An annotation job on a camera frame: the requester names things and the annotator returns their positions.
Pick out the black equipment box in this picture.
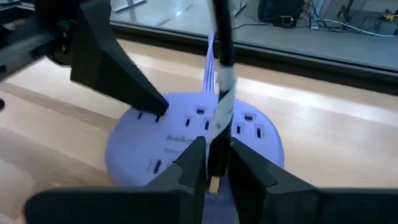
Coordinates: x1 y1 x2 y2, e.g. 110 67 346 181
257 0 306 29

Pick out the thin white cable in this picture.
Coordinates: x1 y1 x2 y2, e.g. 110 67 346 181
310 17 396 38

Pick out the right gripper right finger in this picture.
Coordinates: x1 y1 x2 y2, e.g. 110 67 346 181
228 138 398 224

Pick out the long black USB cable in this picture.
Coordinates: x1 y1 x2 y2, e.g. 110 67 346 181
206 0 238 195

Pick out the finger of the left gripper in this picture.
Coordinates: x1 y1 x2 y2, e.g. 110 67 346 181
70 0 170 116

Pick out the purple round power strip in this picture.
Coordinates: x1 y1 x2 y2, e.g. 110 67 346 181
104 30 285 224

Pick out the black aluminium table frame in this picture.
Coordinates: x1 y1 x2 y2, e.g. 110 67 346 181
110 20 398 96

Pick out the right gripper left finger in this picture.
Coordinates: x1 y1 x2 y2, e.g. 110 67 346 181
24 136 208 224

